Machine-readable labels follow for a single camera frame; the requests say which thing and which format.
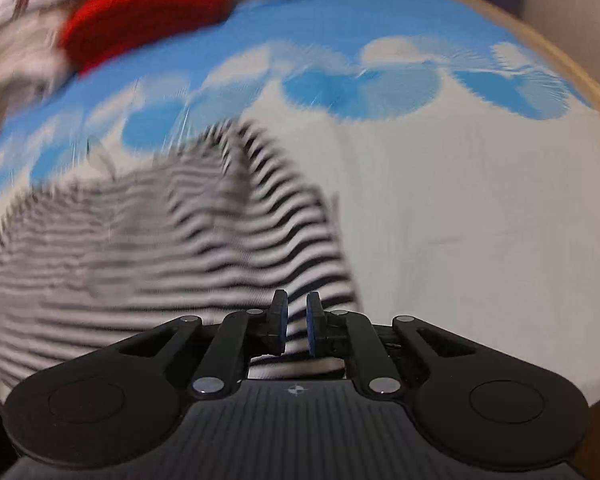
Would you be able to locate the red knit sweater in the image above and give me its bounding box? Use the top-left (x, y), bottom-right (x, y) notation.
top-left (58, 0), bottom-right (234, 77)

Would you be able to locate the wooden bed frame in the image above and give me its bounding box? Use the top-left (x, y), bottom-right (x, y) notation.
top-left (415, 0), bottom-right (600, 142)

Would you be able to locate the black and white striped shirt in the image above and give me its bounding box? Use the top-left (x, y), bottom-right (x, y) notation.
top-left (0, 117), bottom-right (364, 403)

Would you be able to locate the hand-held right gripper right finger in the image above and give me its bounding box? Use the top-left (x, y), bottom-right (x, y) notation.
top-left (305, 290), bottom-right (486, 401)

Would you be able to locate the blue and white patterned blanket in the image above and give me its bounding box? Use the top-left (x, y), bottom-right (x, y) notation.
top-left (0, 0), bottom-right (600, 411)

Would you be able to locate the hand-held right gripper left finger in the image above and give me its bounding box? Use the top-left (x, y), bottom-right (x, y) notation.
top-left (107, 289), bottom-right (290, 401)

